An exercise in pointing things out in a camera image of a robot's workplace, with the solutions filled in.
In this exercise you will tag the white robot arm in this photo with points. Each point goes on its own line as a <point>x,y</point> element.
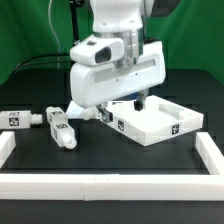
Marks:
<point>127,19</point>

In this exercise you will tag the white square table top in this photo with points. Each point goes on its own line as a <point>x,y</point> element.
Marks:
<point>159,120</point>

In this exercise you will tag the white U-shaped fence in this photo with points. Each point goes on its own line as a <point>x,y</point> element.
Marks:
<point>92,187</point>

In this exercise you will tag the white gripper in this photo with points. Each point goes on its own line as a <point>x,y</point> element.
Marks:
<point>95,78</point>

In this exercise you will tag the white marker sheet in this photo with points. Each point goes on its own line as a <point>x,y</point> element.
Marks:
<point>74,111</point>

